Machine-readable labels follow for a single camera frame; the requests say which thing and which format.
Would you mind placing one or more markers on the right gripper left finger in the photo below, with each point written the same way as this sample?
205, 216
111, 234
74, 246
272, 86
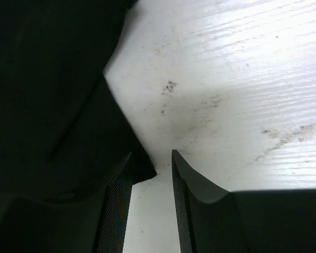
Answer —
89, 218

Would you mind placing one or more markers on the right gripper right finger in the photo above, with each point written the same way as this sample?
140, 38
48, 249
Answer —
212, 219

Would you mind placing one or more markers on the black tank top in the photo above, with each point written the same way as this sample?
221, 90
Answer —
59, 122

